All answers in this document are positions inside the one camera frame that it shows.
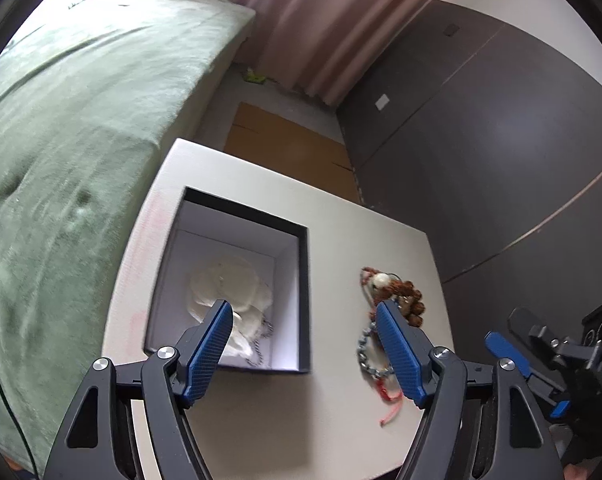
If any black box white inside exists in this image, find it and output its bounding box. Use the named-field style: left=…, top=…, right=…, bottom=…
left=143, top=186, right=312, bottom=375

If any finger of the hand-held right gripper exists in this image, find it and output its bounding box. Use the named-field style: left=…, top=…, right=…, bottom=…
left=485, top=331, right=572, bottom=421
left=508, top=307, right=594, bottom=366

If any silver metal bead bracelet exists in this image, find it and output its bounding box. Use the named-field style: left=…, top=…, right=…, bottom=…
left=357, top=322, right=396, bottom=378

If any bed with green blanket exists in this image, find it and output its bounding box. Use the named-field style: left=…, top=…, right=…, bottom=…
left=0, top=0, right=256, bottom=476

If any brown plush keychain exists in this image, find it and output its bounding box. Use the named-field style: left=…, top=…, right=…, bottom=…
left=376, top=277, right=426, bottom=329

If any black cable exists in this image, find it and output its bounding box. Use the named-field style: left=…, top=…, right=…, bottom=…
left=0, top=305, right=44, bottom=480

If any person's right hand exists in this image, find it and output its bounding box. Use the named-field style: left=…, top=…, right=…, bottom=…
left=556, top=422, right=602, bottom=480

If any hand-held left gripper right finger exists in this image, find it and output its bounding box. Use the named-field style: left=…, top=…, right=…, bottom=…
left=376, top=300, right=566, bottom=480

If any white plush toy with chain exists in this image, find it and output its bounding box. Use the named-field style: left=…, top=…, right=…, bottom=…
left=188, top=255, right=274, bottom=361

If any flat brown cardboard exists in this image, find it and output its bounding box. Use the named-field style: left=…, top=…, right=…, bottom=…
left=223, top=102, right=360, bottom=204

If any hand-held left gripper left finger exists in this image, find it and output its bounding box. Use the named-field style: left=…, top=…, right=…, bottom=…
left=43, top=299, right=234, bottom=480

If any pink curtain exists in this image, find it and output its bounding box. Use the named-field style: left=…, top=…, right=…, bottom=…
left=221, top=0, right=462, bottom=109

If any red cord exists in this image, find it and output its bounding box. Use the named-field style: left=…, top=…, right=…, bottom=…
left=376, top=380, right=404, bottom=427

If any dark grey wardrobe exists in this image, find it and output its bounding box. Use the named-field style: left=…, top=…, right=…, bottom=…
left=336, top=0, right=602, bottom=353

